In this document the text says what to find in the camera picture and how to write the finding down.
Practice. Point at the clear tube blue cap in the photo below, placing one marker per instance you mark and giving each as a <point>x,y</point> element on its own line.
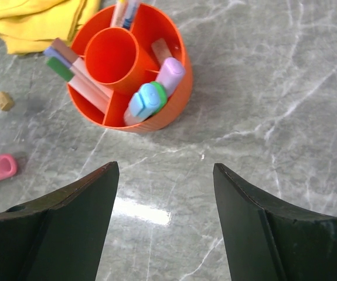
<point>142,105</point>

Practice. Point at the black green highlighter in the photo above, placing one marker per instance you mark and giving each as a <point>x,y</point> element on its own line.
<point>161,94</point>

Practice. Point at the white marker blue cap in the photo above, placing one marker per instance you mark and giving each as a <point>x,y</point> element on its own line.
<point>51,52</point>

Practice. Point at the yellow folded cloth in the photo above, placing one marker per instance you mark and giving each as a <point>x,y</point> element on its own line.
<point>31,26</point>

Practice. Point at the orange round divided container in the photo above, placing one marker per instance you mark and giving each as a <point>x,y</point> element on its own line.
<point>123,60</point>

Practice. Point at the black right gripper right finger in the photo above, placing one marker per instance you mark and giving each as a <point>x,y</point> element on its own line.
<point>267,238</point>

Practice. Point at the small tan eraser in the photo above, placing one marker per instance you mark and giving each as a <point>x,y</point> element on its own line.
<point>6,102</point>

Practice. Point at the white marker brown cap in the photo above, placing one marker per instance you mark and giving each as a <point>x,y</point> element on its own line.
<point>79,67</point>

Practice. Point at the dark blue pen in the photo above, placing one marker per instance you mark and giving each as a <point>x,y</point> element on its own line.
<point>130,13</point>

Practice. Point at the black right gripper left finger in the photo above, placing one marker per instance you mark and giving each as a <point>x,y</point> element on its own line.
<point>59,236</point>

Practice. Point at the white marker green cap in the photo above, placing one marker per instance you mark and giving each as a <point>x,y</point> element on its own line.
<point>78,83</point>

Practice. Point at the beige eraser block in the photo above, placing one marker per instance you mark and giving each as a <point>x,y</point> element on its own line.
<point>161,50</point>

